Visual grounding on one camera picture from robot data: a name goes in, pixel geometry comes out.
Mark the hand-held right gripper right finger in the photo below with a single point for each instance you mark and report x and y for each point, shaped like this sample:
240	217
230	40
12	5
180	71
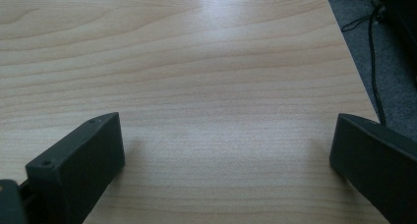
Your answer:
377	165

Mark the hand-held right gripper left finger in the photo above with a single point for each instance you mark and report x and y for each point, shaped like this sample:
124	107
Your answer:
78	165

